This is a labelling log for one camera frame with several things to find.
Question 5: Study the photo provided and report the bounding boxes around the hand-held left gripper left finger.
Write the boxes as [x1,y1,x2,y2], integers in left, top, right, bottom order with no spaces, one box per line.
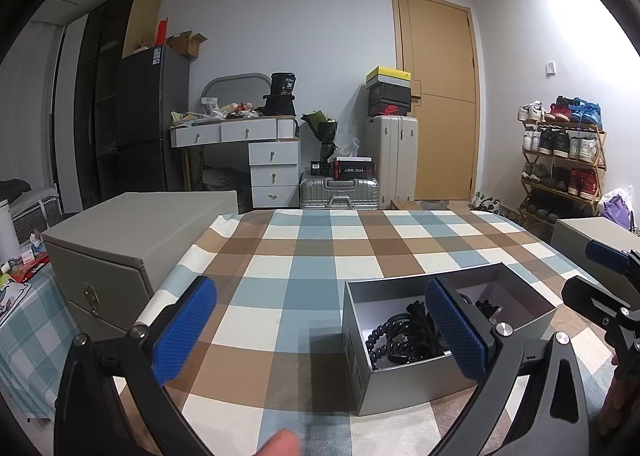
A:
[54,275,218,456]

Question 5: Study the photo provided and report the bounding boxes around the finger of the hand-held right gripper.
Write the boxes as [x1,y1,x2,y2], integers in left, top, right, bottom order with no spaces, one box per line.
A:
[586,240,640,282]
[561,276,640,332]

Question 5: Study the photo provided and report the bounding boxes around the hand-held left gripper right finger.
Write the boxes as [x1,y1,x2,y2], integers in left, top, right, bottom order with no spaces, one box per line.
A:
[425,277,590,456]

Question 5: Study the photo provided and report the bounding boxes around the black hair clip pile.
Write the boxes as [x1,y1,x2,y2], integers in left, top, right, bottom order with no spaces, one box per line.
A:
[472,300,503,324]

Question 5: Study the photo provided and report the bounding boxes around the black hair claw clips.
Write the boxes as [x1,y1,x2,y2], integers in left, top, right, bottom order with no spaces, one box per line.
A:
[405,301,443,352]

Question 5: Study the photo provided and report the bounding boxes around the black spiral hair tie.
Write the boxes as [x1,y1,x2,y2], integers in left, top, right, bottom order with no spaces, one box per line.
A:
[366,313,426,369]

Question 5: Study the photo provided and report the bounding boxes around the silver box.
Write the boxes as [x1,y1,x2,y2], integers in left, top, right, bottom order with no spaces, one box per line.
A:
[342,262,557,417]

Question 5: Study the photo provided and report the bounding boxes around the person's right hand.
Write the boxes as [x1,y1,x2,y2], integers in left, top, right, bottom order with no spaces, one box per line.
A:
[598,358,636,437]

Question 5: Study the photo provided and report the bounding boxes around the person's left hand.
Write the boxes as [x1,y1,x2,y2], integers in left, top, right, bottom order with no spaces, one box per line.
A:
[255,428,301,456]

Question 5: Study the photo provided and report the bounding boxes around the purple bag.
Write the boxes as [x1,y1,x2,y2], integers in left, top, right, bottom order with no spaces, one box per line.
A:
[597,186,640,237]

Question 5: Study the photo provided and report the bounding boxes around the bamboo shoe rack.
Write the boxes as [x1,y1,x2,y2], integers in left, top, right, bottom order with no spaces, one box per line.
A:
[517,119,606,227]

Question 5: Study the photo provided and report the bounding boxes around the grey storage box with latch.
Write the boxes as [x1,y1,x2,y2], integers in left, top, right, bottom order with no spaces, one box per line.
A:
[41,191,239,337]

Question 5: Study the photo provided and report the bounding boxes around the pile of shoes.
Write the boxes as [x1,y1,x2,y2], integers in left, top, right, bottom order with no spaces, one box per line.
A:
[470,192,521,222]

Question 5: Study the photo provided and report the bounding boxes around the checked tablecloth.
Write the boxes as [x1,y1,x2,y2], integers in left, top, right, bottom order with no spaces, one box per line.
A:
[135,209,621,456]

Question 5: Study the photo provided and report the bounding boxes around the blue checked cloth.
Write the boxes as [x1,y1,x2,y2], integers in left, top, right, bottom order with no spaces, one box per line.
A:
[0,261,76,422]

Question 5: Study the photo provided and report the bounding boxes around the white dresser with drawers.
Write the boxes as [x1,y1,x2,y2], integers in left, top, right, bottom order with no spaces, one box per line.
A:
[170,117,301,209]

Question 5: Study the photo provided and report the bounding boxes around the silver suitcase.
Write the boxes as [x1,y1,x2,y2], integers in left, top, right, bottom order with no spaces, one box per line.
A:
[299,175,383,209]

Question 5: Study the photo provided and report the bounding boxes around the beige upright suitcase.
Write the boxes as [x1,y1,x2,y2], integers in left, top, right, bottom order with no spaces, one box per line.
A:
[364,115,418,207]

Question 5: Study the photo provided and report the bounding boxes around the black red gift box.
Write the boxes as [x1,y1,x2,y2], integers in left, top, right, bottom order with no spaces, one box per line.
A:
[332,157,376,178]

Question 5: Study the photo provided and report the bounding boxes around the white cylindrical container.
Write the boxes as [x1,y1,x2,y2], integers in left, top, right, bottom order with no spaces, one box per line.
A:
[0,199,23,262]

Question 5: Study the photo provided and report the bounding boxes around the dark refrigerator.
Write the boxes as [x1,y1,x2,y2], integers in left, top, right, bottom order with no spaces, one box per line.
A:
[115,45,191,192]

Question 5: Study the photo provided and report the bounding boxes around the clutter of papers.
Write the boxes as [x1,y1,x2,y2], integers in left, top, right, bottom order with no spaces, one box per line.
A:
[170,101,263,128]

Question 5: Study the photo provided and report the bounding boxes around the dark clothing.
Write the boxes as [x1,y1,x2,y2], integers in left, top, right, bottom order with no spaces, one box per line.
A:
[0,179,33,202]

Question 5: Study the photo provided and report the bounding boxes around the wooden door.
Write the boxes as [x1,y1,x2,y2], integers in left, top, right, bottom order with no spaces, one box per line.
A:
[391,0,481,202]

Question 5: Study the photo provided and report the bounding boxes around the black flower bouquet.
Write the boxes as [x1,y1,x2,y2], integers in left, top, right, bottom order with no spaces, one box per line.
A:
[301,110,340,162]

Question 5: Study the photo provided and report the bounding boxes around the black wardrobe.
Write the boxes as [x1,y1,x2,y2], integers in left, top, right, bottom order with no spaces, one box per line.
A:
[74,0,138,202]

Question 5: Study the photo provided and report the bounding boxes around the grey arched mirror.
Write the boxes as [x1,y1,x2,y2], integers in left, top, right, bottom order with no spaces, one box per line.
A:
[201,72,273,110]

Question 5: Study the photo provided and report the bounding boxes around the black hat box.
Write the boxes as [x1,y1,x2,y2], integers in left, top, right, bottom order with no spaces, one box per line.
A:
[262,72,300,117]

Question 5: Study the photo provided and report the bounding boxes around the yellow lid shoebox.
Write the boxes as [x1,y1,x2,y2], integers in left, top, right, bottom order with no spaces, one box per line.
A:
[366,66,413,86]

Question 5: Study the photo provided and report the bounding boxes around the open cardboard box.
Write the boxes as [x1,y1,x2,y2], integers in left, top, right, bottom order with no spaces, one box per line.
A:
[167,31,208,60]

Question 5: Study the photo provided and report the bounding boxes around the large cardboard sheet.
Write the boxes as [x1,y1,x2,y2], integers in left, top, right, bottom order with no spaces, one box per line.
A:
[122,0,162,58]

